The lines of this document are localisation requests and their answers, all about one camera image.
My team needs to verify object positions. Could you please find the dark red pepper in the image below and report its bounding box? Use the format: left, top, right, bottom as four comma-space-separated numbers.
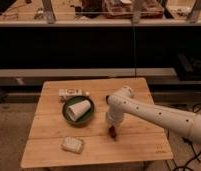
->
109, 127, 117, 139

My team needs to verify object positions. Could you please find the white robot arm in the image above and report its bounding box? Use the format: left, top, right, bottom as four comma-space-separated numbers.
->
106, 86, 201, 145

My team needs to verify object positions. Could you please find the green round plate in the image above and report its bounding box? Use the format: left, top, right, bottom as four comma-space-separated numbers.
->
62, 96, 95, 126

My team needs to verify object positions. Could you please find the white paper cup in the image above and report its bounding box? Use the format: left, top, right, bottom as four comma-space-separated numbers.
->
67, 100, 91, 121

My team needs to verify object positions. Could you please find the wooden folding table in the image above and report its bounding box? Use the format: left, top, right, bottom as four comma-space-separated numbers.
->
21, 78, 173, 169

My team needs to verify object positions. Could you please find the long wooden shelf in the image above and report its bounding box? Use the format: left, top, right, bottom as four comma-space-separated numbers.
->
0, 68, 176, 86

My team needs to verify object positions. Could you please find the pale wrapped sponge block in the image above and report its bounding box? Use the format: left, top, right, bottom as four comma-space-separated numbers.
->
61, 136, 84, 154

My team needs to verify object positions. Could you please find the black cable on floor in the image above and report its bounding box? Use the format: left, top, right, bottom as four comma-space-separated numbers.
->
172, 103, 201, 171

